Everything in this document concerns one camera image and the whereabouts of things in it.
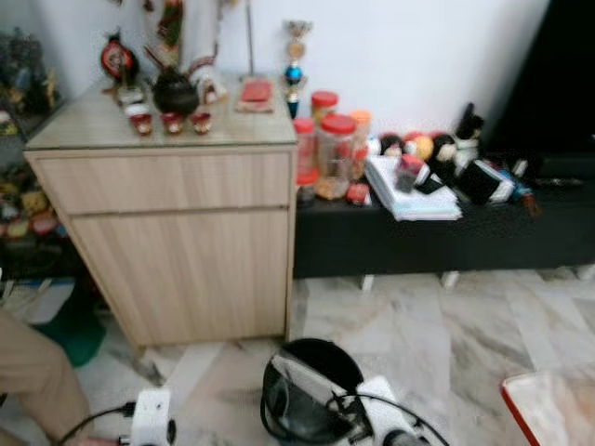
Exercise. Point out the orange lid jar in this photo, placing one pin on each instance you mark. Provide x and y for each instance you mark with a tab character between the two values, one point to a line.
363	130

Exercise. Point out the clear plastic packaging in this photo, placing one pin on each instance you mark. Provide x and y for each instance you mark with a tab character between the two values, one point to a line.
307	386

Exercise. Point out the stack of white papers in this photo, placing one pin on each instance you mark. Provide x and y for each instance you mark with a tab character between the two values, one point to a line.
418	203

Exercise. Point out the black low television bench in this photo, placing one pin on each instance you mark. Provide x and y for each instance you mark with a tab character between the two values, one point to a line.
418	242

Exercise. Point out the large red lid jar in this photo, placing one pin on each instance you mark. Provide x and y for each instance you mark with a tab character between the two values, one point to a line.
337	153

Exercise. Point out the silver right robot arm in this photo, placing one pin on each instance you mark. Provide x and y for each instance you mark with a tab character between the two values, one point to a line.
407	439

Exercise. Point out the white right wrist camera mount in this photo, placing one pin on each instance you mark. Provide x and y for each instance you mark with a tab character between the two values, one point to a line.
386	404

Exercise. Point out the small red cup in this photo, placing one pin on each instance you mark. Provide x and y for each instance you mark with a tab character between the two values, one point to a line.
173	123
141	123
201	122

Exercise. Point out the round red black ornament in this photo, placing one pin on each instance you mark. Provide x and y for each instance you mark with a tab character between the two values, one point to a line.
119	60

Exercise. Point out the black box with white side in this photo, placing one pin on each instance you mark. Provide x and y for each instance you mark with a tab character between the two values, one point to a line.
483	183

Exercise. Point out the slim trophy with blue ball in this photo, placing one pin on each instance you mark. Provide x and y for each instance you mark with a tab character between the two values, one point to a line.
296	74

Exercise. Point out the light wooden cabinet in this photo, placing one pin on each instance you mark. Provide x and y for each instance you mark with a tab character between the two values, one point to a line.
177	260

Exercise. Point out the black doll toy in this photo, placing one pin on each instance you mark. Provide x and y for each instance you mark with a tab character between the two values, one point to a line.
444	150

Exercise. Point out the small red cap bottle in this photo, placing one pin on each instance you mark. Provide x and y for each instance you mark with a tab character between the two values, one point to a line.
409	172

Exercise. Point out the person leg in beige trousers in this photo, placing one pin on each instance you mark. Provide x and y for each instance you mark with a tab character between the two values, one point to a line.
37	381

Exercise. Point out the slim red lid jar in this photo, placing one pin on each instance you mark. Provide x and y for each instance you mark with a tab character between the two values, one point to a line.
304	149

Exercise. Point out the black round toy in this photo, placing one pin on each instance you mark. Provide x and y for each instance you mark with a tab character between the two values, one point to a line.
390	145

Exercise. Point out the green bucket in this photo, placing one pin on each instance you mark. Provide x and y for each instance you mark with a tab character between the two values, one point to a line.
74	330

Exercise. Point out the small red packet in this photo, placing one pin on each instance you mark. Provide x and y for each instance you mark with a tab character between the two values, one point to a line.
358	193

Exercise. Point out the short red lid jar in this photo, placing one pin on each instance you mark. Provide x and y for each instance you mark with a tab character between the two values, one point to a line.
324	102

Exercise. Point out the orange round toy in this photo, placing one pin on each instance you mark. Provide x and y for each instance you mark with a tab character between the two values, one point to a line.
421	146

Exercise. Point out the cluttered dark shelf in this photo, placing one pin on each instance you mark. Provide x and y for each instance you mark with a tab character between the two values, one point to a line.
23	139

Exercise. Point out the white robed statue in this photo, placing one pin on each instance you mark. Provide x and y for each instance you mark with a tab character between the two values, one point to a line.
200	56

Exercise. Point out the black teapot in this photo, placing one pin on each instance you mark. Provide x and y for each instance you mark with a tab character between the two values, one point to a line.
175	93

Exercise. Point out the black white figurine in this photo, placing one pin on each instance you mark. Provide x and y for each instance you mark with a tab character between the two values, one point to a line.
468	130

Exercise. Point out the black television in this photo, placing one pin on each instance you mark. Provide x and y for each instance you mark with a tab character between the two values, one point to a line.
558	74

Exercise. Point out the flat red tray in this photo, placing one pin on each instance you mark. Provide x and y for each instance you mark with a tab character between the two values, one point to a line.
256	93

